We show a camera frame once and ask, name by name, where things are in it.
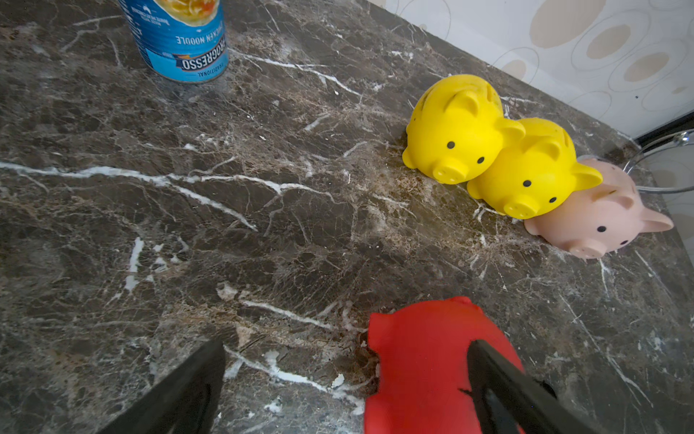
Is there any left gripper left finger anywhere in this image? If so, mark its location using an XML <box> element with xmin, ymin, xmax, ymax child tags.
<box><xmin>101</xmin><ymin>340</ymin><xmax>226</xmax><ymax>434</ymax></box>

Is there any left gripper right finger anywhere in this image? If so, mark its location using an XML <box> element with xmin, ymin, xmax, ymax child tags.
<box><xmin>467</xmin><ymin>340</ymin><xmax>594</xmax><ymax>434</ymax></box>

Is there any red piggy bank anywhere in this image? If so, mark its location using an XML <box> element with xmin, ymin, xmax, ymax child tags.
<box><xmin>364</xmin><ymin>297</ymin><xmax>522</xmax><ymax>433</ymax></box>

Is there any pink piggy bank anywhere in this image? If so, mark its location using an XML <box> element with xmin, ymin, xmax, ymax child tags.
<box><xmin>524</xmin><ymin>158</ymin><xmax>674</xmax><ymax>259</ymax></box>

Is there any yellow piggy bank front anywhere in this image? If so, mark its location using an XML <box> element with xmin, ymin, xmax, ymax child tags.
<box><xmin>467</xmin><ymin>118</ymin><xmax>603</xmax><ymax>220</ymax></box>

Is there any yellow piggy bank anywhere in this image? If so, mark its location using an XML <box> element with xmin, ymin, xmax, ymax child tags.
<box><xmin>467</xmin><ymin>118</ymin><xmax>603</xmax><ymax>220</ymax></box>
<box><xmin>402</xmin><ymin>74</ymin><xmax>526</xmax><ymax>184</ymax></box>

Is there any yellow piggy bank back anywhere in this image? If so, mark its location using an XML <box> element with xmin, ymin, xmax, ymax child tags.
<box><xmin>402</xmin><ymin>74</ymin><xmax>526</xmax><ymax>184</ymax></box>

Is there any blue labelled tin can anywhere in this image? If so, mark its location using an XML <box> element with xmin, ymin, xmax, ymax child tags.
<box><xmin>119</xmin><ymin>0</ymin><xmax>229</xmax><ymax>83</ymax></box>

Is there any chrome wire hook stand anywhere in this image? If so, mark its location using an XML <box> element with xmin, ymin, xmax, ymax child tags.
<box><xmin>624</xmin><ymin>128</ymin><xmax>693</xmax><ymax>195</ymax></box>

